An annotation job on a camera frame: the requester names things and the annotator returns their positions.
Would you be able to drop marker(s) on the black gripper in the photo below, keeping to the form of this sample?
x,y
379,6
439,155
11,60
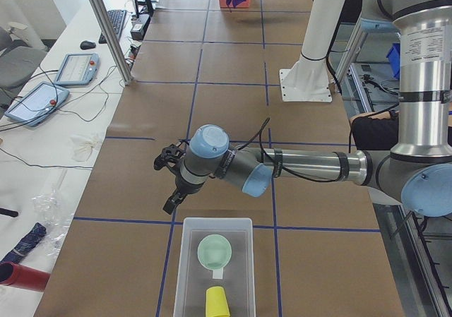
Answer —
x,y
184,188

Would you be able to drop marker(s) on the mint green bowl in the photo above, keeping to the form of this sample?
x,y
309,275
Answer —
x,y
214,252

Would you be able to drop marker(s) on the yellow plastic cup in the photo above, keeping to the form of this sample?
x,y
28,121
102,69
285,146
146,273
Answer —
x,y
216,302

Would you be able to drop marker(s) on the black power box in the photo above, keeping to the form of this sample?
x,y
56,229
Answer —
x,y
139,27

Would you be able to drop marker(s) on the clear plastic bin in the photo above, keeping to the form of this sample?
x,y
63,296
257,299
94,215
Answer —
x,y
237,277

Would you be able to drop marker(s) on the white crumpled cloth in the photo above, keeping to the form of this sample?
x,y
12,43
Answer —
x,y
83,146

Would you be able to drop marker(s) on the crumpled clear plastic wrap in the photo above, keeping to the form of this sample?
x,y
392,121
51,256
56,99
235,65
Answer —
x,y
55,218

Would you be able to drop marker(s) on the dark blue folded umbrella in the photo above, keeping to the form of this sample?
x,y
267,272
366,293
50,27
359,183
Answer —
x,y
26,244

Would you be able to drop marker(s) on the far teach pendant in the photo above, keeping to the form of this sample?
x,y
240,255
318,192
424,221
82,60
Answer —
x,y
77,70

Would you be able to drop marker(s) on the teach pendant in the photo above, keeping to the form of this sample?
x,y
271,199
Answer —
x,y
77,70
33,108

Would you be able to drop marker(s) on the near teach pendant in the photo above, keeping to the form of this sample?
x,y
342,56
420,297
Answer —
x,y
33,108

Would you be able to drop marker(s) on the black computer mouse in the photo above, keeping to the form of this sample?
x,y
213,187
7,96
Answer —
x,y
86,44

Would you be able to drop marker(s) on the red cylinder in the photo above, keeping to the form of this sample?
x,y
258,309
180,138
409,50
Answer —
x,y
23,277

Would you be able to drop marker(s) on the black keyboard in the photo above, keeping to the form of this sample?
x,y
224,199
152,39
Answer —
x,y
117,18

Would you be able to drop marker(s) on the grey office chair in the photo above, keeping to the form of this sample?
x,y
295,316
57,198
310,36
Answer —
x,y
18,63

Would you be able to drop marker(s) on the seated person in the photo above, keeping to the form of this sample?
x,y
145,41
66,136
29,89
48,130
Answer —
x,y
372,131

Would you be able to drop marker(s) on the blue storage bin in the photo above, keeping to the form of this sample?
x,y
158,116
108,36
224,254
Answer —
x,y
393,57

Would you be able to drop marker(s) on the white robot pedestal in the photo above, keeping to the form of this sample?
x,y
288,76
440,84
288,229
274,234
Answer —
x,y
307,80

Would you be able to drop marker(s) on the aluminium frame post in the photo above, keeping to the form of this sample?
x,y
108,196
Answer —
x,y
112,42

